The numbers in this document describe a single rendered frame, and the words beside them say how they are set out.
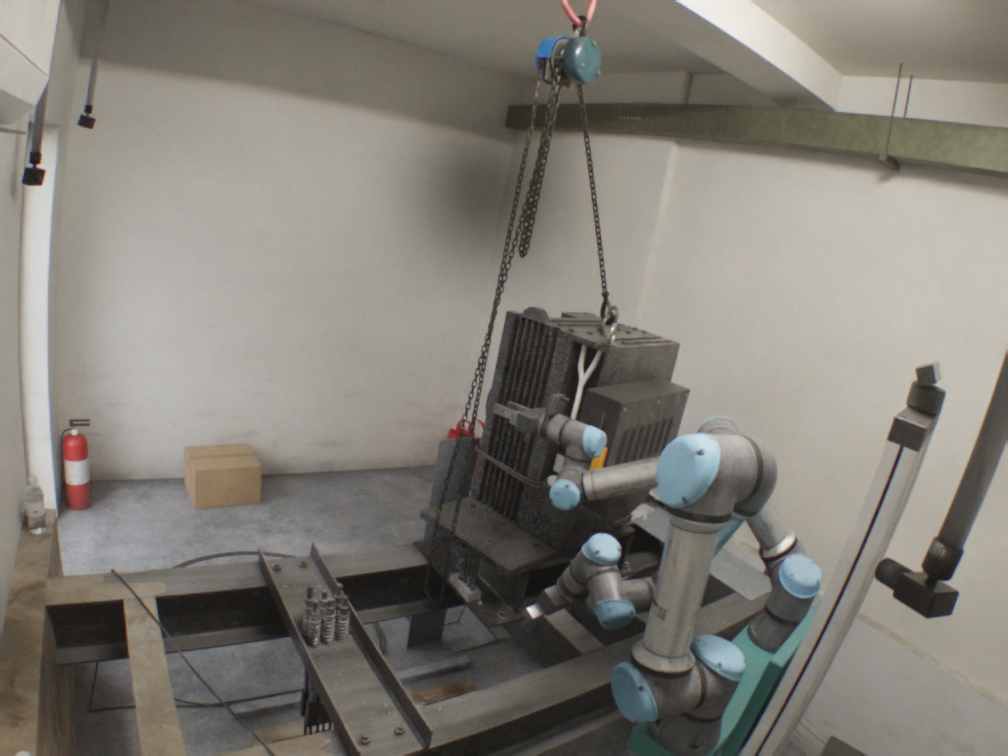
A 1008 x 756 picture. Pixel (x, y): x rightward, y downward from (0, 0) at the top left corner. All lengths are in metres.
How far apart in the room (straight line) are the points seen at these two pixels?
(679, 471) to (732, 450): 0.09
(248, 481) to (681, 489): 3.14
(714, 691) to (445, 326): 3.53
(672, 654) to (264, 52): 3.50
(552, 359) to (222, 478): 2.32
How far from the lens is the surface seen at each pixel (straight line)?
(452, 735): 1.73
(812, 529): 2.83
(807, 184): 2.89
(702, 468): 0.96
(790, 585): 1.64
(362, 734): 1.69
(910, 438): 1.11
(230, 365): 3.92
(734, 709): 1.49
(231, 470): 3.76
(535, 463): 2.10
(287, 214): 3.79
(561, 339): 1.98
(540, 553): 2.09
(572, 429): 1.63
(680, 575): 1.04
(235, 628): 2.32
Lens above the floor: 1.96
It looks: 14 degrees down
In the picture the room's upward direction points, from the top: 12 degrees clockwise
